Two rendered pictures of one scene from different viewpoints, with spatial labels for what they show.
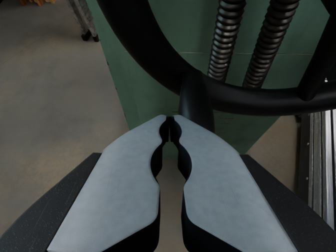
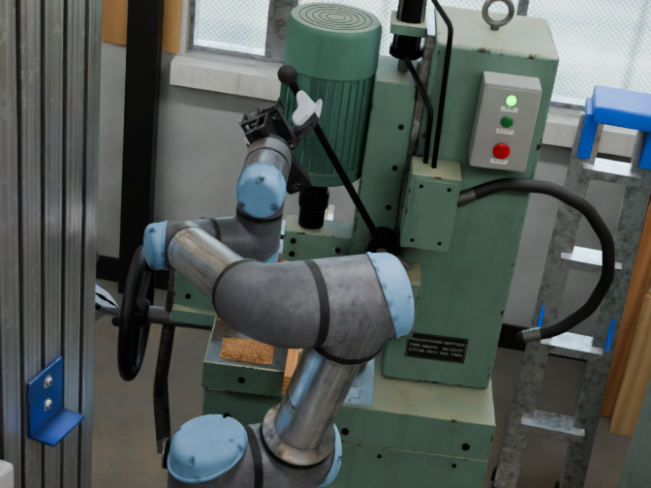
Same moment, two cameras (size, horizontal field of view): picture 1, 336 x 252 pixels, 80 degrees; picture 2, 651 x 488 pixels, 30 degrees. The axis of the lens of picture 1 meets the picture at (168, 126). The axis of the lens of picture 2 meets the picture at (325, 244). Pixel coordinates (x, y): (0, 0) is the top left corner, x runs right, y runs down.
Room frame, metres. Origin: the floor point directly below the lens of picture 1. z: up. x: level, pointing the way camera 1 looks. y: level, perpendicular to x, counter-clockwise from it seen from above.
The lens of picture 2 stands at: (0.53, -2.24, 2.22)
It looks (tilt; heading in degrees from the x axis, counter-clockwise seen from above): 29 degrees down; 91
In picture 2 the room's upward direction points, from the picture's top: 7 degrees clockwise
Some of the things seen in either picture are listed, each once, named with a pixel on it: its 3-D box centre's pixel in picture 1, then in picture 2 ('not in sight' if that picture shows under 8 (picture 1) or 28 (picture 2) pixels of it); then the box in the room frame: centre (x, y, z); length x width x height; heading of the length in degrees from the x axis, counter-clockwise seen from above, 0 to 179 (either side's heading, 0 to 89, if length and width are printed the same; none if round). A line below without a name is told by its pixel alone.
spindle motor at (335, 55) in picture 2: not in sight; (325, 95); (0.46, -0.09, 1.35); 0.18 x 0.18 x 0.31
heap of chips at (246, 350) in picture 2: not in sight; (247, 347); (0.38, -0.32, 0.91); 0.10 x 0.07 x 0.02; 1
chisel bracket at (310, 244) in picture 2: not in sight; (318, 245); (0.48, -0.10, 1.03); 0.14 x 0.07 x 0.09; 1
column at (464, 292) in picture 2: not in sight; (462, 203); (0.75, -0.09, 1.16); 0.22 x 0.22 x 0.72; 1
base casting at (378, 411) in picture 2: not in sight; (352, 361); (0.59, -0.09, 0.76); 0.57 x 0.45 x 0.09; 1
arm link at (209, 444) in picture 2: not in sight; (210, 466); (0.37, -0.76, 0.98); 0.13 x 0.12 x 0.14; 26
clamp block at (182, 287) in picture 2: not in sight; (211, 272); (0.27, -0.07, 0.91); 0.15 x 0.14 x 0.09; 91
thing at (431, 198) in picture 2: not in sight; (430, 204); (0.68, -0.24, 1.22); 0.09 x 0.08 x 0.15; 1
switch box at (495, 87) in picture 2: not in sight; (504, 122); (0.78, -0.23, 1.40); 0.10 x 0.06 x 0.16; 1
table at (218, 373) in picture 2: not in sight; (250, 295); (0.35, -0.07, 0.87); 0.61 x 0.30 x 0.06; 91
